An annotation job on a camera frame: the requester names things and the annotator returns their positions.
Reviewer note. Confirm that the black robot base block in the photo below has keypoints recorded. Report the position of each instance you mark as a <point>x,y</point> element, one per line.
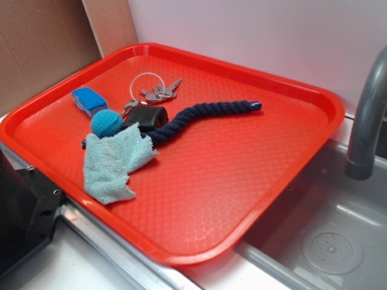
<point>30,206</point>

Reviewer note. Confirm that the light blue terry cloth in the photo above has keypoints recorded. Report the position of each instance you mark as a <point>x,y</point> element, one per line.
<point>109,161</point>

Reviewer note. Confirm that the red plastic tray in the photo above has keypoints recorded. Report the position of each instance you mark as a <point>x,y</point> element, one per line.
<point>207,186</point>

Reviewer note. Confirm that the black key fob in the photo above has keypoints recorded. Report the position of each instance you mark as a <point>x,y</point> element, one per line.
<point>148,118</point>

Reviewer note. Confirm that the blue crocheted ball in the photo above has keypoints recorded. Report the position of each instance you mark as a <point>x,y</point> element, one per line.
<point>106,123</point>

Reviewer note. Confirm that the blue crocheted block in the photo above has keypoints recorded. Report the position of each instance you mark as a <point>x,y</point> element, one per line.
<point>89,101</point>

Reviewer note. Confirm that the grey plastic sink basin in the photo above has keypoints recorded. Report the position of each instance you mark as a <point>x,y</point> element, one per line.
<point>325,231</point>

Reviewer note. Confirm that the grey sink faucet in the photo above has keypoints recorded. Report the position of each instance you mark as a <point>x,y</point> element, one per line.
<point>368,134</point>

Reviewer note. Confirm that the brown cardboard panel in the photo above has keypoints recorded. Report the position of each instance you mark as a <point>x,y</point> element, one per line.
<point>44,42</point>

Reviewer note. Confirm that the silver key bunch with ring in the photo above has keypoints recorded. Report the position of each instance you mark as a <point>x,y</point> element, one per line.
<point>160,93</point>

